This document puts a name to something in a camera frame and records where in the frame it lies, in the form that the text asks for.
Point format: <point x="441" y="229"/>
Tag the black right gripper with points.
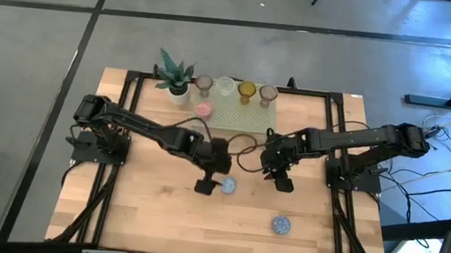
<point x="278" y="153"/>

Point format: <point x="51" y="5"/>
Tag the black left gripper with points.
<point x="216" y="160"/>

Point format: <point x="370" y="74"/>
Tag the blue speckled coaster disc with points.
<point x="229" y="186"/>

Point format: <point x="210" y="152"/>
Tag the pink glass candle holder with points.
<point x="268" y="92"/>

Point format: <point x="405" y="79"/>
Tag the amber glass candle holder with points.
<point x="246" y="89"/>

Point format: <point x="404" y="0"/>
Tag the clear glass candle holder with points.
<point x="225" y="85"/>

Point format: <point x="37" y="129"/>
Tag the purple-grey glass candle holder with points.
<point x="204" y="83"/>

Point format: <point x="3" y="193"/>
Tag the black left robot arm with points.
<point x="135" y="124"/>

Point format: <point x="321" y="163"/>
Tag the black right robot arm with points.
<point x="351" y="139"/>

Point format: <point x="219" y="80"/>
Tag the green perforated metal shelf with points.
<point x="238" y="115"/>

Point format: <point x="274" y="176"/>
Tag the green plant in white pot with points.
<point x="174" y="79"/>

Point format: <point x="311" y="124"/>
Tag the black desk foot beam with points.
<point x="425" y="229"/>

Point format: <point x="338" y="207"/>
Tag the black desk leg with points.
<point x="436" y="102"/>

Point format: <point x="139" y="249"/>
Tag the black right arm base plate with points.
<point x="368" y="184"/>

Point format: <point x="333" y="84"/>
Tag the black aluminium table frame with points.
<point x="336" y="98"/>

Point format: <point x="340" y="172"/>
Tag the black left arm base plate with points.
<point x="84" y="153"/>

